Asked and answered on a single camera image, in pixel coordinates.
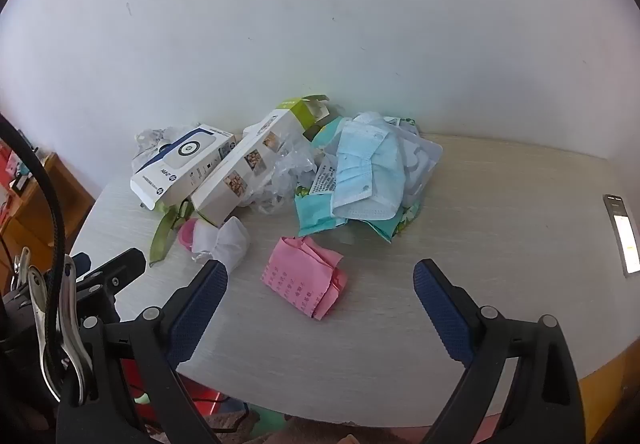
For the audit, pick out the white blue cardboard box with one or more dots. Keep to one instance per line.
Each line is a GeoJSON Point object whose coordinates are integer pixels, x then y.
{"type": "Point", "coordinates": [185, 159]}

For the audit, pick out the white box green end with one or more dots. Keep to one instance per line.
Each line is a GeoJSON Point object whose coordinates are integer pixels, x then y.
{"type": "Point", "coordinates": [240, 174]}

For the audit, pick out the smartphone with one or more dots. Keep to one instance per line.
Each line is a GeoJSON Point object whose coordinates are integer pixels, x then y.
{"type": "Point", "coordinates": [622, 234]}

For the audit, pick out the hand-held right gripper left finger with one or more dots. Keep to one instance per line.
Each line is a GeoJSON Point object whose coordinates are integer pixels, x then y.
{"type": "Point", "coordinates": [197, 309]}

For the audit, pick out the teal wet wipes packet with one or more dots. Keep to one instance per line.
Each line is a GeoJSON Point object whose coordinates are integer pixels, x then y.
{"type": "Point", "coordinates": [312, 214]}

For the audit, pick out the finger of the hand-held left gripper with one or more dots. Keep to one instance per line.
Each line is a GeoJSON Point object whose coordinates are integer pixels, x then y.
{"type": "Point", "coordinates": [117, 269]}
{"type": "Point", "coordinates": [79, 264]}

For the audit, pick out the green ribbon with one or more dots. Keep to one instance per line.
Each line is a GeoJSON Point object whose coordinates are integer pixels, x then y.
{"type": "Point", "coordinates": [162, 234]}

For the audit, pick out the white wet wipe sheet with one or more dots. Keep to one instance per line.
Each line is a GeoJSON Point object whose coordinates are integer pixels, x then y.
{"type": "Point", "coordinates": [420, 164]}

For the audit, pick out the clear crumpled plastic bag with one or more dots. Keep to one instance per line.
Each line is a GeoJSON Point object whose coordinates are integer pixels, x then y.
{"type": "Point", "coordinates": [287, 174]}

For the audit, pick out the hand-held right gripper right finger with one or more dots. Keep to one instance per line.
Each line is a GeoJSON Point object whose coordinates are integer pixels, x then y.
{"type": "Point", "coordinates": [442, 309]}

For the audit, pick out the pink crumpled piece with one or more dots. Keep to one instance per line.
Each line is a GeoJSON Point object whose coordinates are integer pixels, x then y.
{"type": "Point", "coordinates": [187, 234]}

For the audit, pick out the light blue face mask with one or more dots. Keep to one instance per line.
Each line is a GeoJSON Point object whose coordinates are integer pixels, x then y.
{"type": "Point", "coordinates": [365, 164]}

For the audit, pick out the pink printed paper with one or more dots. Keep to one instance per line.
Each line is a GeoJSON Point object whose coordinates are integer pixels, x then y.
{"type": "Point", "coordinates": [295, 274]}

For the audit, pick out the wooden corner desk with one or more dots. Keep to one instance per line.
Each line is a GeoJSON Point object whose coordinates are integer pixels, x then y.
{"type": "Point", "coordinates": [60, 194]}

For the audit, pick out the white textured cloth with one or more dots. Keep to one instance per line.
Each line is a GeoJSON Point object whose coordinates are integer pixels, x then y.
{"type": "Point", "coordinates": [222, 241]}

